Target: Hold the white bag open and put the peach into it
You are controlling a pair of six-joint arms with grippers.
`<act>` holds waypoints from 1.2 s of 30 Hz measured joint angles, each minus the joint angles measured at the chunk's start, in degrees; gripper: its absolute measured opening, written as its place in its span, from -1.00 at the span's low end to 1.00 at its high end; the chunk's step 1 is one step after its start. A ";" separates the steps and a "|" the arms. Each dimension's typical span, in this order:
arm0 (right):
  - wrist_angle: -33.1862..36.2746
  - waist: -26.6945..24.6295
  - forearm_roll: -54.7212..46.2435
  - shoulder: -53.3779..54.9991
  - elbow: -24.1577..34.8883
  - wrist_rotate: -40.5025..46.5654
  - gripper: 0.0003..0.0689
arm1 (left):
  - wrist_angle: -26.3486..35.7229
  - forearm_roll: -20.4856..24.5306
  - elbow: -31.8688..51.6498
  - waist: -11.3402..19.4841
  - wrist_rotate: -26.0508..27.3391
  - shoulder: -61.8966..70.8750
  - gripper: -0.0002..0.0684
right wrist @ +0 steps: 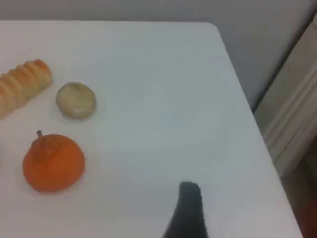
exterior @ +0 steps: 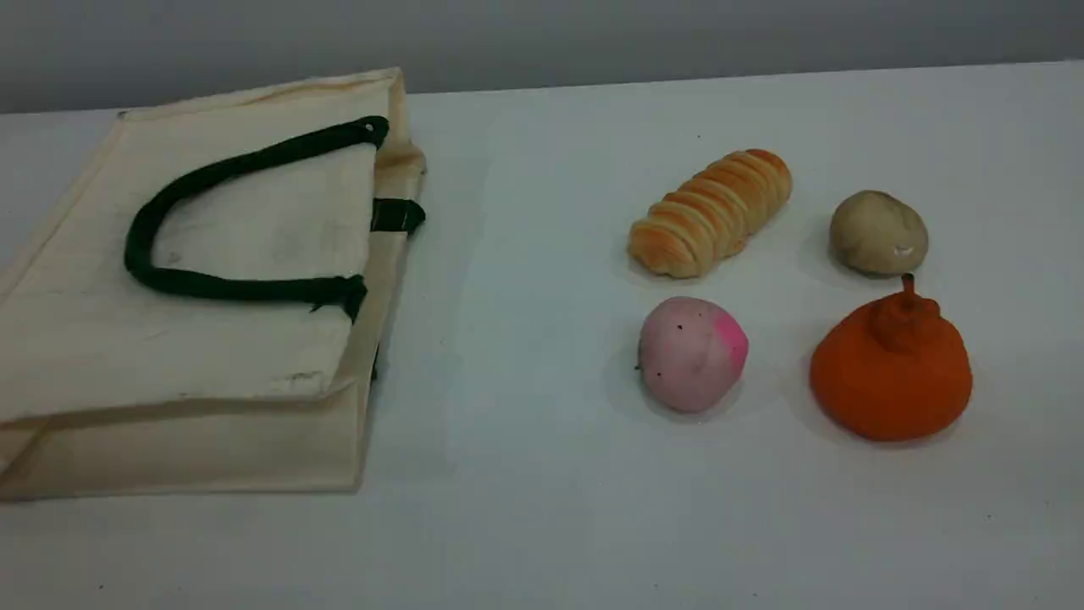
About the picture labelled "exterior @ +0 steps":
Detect beige potato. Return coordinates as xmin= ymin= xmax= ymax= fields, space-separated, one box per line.
xmin=828 ymin=190 xmax=930 ymax=277

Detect orange fruit with stem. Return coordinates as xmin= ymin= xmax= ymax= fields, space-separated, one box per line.
xmin=809 ymin=273 xmax=974 ymax=442

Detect white canvas handbag green handles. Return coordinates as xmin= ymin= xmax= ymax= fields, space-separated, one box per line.
xmin=0 ymin=68 xmax=427 ymax=501

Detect striped golden bread roll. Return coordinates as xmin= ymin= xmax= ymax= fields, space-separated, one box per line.
xmin=627 ymin=148 xmax=794 ymax=280

